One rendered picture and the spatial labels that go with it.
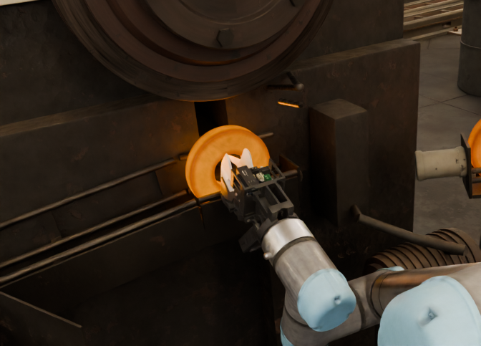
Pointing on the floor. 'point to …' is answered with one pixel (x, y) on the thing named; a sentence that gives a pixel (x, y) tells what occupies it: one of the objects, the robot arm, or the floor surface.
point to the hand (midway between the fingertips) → (229, 164)
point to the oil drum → (471, 42)
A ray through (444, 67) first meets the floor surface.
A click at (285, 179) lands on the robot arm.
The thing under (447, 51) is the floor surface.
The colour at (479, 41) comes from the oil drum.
